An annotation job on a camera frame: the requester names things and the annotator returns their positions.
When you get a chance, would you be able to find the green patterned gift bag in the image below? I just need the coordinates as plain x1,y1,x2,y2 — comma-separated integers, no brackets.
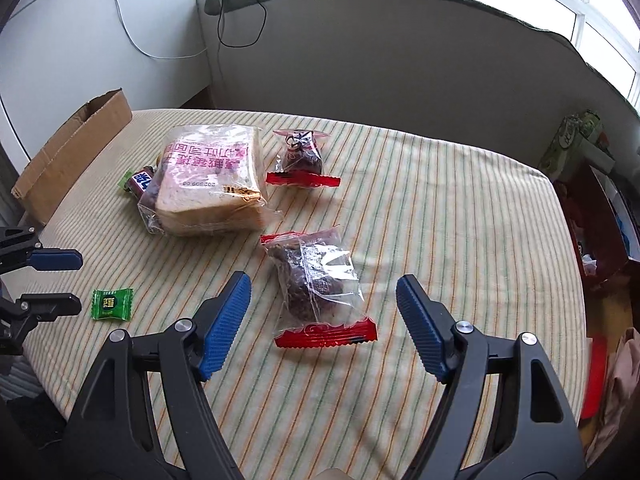
538,110,615,182

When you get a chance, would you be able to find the white cabinet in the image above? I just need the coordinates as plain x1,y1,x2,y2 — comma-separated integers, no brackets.
1,0,209,171

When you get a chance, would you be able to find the small Snickers bar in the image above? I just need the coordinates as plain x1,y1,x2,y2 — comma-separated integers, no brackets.
127,166,154,200

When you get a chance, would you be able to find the bagged sliced bread loaf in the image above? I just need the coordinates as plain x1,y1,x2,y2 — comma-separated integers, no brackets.
138,124,279,236

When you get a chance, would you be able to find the striped tablecloth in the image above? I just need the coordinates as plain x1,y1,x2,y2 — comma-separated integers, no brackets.
22,108,589,480

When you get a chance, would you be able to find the white cable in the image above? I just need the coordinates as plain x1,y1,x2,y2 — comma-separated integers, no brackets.
110,0,208,61

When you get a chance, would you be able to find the dark snack bag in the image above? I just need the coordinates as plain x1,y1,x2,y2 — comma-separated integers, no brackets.
260,228,378,349
266,129,341,188

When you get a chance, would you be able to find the dark green candy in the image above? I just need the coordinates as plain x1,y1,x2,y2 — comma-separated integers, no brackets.
91,288,134,322

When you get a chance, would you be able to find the red envelope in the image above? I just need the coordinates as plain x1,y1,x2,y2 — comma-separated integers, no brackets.
580,335,608,420

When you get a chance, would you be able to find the brown cardboard box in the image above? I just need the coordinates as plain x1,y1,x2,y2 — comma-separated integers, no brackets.
11,89,132,226

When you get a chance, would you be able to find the light green candy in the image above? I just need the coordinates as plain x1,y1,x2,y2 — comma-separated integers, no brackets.
118,170,132,192

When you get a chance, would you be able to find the black cable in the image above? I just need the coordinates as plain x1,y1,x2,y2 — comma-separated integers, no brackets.
214,0,269,50

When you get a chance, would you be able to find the red storage box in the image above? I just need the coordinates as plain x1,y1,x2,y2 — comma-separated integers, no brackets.
554,162,639,289

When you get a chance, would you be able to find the pink crumpled cloth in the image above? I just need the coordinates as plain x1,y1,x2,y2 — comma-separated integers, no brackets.
586,327,639,466

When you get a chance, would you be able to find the white window frame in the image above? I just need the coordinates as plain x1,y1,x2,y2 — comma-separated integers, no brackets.
477,0,639,107

